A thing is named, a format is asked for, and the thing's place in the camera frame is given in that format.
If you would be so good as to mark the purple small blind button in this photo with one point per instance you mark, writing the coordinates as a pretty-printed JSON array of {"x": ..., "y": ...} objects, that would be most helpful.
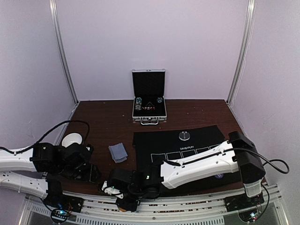
[{"x": 219, "y": 176}]

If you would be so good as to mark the grey playing card deck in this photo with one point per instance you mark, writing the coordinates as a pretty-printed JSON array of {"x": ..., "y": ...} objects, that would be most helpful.
[{"x": 118, "y": 153}]

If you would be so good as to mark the right aluminium frame post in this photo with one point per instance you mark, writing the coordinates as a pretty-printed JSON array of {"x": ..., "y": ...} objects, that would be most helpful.
[{"x": 248, "y": 27}]

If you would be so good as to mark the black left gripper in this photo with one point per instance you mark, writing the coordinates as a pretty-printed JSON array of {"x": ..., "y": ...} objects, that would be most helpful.
[{"x": 90, "y": 175}]

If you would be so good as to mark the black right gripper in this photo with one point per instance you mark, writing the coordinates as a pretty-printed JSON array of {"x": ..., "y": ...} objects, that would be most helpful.
[{"x": 126, "y": 202}]

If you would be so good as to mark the white red bowl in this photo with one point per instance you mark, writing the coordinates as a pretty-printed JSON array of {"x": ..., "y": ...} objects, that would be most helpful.
[{"x": 71, "y": 138}]

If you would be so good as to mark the aluminium poker case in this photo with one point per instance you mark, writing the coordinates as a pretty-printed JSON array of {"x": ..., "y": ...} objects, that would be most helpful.
[{"x": 149, "y": 84}]

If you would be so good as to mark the left aluminium frame post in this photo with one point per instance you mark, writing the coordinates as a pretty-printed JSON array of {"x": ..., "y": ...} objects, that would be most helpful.
[{"x": 63, "y": 59}]

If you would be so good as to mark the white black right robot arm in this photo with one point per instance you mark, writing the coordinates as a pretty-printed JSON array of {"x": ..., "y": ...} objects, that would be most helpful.
[{"x": 238, "y": 154}]

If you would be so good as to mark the aluminium frame post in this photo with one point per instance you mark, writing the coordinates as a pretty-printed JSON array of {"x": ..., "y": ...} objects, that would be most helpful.
[
  {"x": 248, "y": 27},
  {"x": 63, "y": 59}
]

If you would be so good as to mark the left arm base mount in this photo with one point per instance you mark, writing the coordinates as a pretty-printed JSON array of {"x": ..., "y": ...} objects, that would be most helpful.
[{"x": 62, "y": 206}]

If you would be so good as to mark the chips row in case left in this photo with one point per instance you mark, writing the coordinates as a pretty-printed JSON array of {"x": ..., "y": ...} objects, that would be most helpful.
[{"x": 138, "y": 103}]

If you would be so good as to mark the black poker table mat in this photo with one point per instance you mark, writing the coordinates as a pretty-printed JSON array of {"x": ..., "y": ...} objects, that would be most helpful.
[{"x": 154, "y": 146}]

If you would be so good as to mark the chips in case right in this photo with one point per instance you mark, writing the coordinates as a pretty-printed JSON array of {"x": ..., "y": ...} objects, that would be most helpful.
[{"x": 160, "y": 100}]

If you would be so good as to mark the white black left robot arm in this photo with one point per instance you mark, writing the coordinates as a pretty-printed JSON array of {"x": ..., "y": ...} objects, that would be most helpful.
[{"x": 70, "y": 159}]

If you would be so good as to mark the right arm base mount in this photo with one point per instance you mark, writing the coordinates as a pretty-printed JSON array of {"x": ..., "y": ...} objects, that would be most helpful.
[{"x": 245, "y": 204}]

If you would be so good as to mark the aluminium frame rail front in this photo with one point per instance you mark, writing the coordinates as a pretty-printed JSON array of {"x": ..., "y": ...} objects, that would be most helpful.
[{"x": 207, "y": 209}]

